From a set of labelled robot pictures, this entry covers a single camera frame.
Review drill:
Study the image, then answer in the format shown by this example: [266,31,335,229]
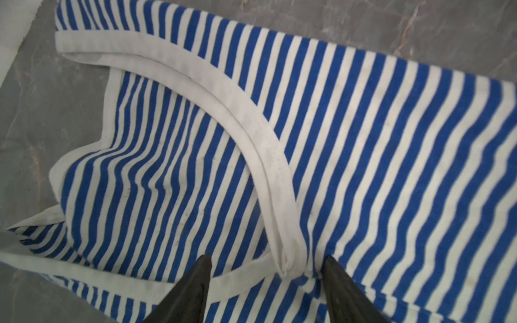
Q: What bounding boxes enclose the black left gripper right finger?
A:
[322,256,389,323]

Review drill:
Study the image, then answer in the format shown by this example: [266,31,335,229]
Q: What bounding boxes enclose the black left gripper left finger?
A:
[143,254,212,323]

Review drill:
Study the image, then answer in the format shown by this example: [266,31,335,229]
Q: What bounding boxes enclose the blue striped tank top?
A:
[1,1,516,322]

